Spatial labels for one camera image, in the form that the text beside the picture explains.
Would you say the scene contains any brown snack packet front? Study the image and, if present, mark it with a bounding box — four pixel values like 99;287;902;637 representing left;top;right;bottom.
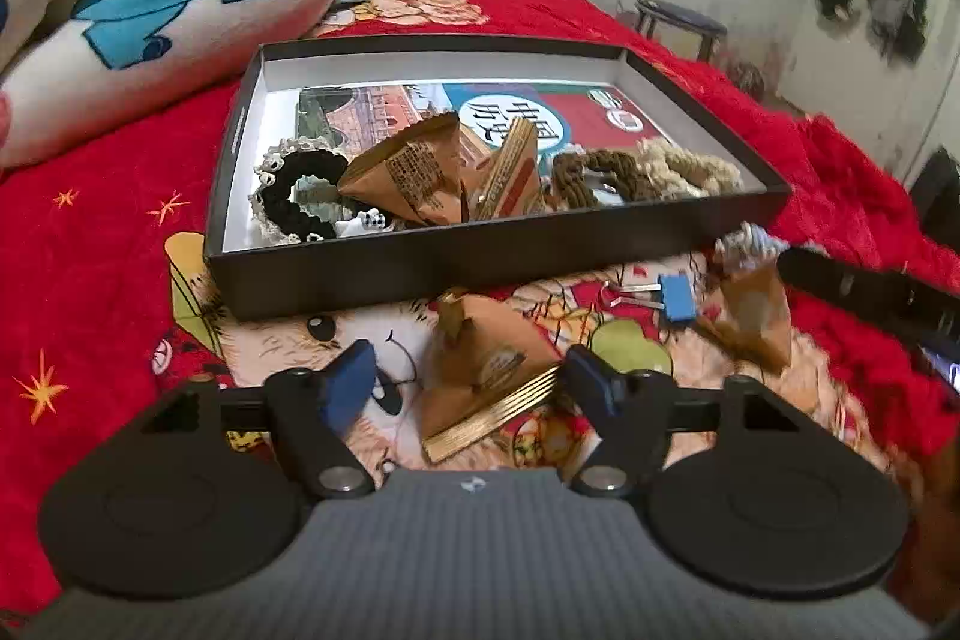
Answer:
418;289;560;464

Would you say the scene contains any black white-trim scrunchie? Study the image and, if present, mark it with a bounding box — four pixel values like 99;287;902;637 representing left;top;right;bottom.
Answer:
249;136;359;245

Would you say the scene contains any cream knit scrunchie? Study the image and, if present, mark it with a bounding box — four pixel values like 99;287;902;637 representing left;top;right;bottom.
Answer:
636;138;743;200

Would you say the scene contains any brown knit scrunchie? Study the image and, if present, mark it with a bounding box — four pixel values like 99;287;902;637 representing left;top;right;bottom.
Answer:
551;149;656;209

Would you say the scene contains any brown triangular snack packet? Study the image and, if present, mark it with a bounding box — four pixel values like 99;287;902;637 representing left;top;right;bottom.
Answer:
337;112;462;226

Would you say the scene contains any smartphone with lit screen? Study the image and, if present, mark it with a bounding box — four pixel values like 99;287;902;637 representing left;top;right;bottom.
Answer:
923;349;960;393

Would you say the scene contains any black shallow cardboard box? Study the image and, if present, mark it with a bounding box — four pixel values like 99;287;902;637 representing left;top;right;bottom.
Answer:
203;34;789;320

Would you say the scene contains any white door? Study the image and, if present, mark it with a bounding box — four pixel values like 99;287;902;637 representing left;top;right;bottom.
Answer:
779;0;958;179

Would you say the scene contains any brown patterned ball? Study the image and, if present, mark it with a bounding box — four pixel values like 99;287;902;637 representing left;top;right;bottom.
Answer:
726;60;766;103

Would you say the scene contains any chinese history textbook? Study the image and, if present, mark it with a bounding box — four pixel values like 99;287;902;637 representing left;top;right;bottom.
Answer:
270;81;665;161

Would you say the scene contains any blue round stool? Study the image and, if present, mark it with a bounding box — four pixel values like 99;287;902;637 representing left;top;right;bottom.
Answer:
635;0;727;62

